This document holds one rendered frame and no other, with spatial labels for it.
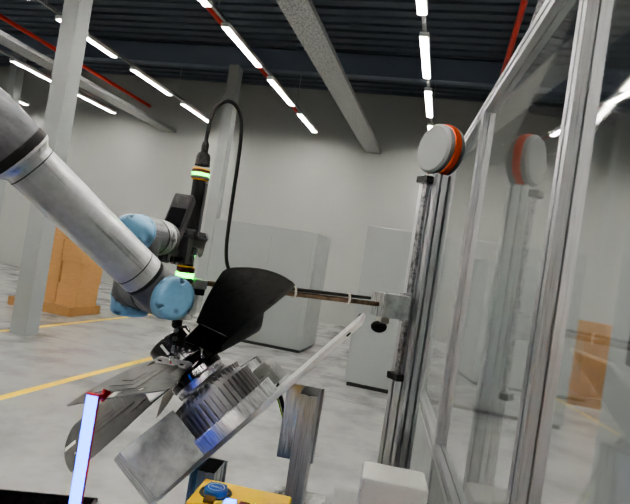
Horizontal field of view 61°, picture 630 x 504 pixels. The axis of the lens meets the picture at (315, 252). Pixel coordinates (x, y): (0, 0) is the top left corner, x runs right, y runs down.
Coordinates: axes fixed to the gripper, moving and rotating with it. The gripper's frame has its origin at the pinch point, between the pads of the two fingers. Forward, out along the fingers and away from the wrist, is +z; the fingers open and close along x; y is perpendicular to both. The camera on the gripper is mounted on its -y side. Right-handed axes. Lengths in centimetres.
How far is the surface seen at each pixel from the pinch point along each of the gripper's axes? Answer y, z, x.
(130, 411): 45.5, -1.9, -8.9
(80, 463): 44, -38, 0
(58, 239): 31, 694, -488
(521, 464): 26, -48, 70
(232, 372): 32.6, 2.7, 13.8
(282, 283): 8.7, 1.1, 23.2
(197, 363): 32.1, 3.2, 4.4
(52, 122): -121, 495, -393
